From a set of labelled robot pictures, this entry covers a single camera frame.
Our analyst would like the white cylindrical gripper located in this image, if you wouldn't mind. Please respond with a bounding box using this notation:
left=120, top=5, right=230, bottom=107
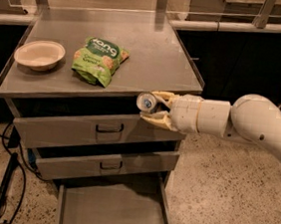
left=140, top=91, right=231, bottom=136

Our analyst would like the silver redbull can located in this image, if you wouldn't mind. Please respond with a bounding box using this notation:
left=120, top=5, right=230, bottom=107
left=137, top=93, right=158, bottom=113

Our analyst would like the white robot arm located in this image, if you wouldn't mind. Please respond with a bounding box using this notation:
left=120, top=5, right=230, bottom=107
left=137, top=91, right=281, bottom=162

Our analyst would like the grey top drawer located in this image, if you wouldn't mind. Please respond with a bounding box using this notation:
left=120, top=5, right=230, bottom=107
left=0, top=77, right=197, bottom=165

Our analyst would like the grey drawer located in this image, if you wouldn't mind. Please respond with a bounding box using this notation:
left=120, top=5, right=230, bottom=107
left=56, top=173, right=171, bottom=224
left=0, top=77, right=197, bottom=165
left=36, top=140, right=180, bottom=180

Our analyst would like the grey metal drawer cabinet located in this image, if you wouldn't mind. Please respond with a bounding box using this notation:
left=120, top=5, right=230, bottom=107
left=0, top=8, right=201, bottom=224

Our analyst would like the grey bottom drawer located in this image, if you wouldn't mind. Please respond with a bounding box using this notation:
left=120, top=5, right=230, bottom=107
left=56, top=173, right=171, bottom=224

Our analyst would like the grey middle drawer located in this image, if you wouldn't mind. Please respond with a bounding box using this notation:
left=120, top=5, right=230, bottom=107
left=36, top=140, right=180, bottom=180

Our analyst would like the green chip bag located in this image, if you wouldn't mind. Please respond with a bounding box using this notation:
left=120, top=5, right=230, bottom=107
left=71, top=37, right=130, bottom=88

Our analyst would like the white paper bowl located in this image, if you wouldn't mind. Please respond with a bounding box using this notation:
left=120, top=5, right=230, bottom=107
left=13, top=40, right=66, bottom=72

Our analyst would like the black stand leg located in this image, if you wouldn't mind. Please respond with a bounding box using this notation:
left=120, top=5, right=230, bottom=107
left=0, top=152, right=18, bottom=211

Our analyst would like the white horizontal rail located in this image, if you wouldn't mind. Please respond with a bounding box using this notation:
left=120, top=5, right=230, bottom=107
left=169, top=20, right=281, bottom=34

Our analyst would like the black floor cable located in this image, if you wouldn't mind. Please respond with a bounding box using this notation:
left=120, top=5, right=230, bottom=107
left=0, top=120, right=52, bottom=224

